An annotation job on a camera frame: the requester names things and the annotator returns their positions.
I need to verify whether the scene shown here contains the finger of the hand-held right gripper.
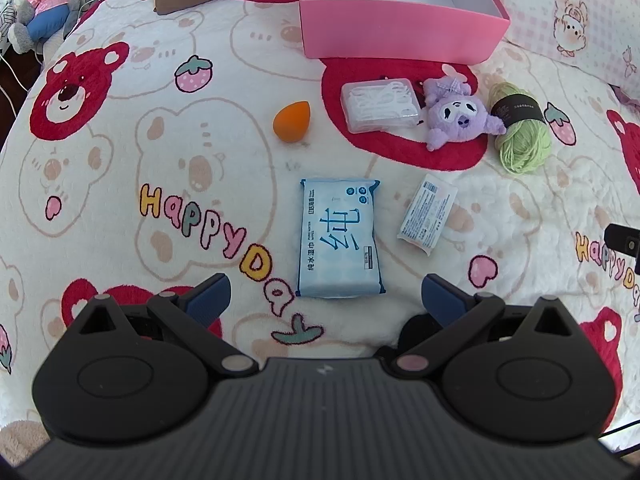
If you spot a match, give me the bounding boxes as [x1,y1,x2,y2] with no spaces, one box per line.
[604,225,640,262]

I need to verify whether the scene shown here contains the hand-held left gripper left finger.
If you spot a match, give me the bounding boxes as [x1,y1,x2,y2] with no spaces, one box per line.
[65,272,260,378]

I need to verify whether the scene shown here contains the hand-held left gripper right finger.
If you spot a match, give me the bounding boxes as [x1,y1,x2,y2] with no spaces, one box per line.
[389,274,585,380]

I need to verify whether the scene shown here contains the white wet wipes pack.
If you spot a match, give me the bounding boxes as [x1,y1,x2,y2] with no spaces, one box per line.
[397,173,458,257]

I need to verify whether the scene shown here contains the blue wet wipes pack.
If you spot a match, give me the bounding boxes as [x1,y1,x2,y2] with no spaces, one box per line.
[296,178,387,298]

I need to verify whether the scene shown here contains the green yarn ball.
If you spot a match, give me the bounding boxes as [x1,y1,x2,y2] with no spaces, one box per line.
[487,82,553,175]

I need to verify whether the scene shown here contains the purple plush toy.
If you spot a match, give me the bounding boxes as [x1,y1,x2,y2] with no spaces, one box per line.
[420,76,508,152]

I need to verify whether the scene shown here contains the orange makeup sponge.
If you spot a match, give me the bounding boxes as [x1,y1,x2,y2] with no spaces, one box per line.
[272,101,312,144]

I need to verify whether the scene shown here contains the clear floss pick box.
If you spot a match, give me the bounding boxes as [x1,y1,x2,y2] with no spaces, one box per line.
[341,78,421,134]

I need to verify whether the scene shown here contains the pink cardboard box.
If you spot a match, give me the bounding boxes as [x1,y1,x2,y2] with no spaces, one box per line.
[299,0,511,64]

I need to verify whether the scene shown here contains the printed bear blanket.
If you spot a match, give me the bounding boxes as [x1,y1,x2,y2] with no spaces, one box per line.
[0,0,640,461]

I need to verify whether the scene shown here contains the pink checked pillow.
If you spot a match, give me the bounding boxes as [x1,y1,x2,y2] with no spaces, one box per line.
[492,0,640,96]

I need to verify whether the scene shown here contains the grey plush rabbit toy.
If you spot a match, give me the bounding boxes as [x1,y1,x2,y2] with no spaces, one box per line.
[7,0,81,53]

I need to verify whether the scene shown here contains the cluttered side table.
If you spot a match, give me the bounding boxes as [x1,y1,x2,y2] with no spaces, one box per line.
[0,0,16,53]

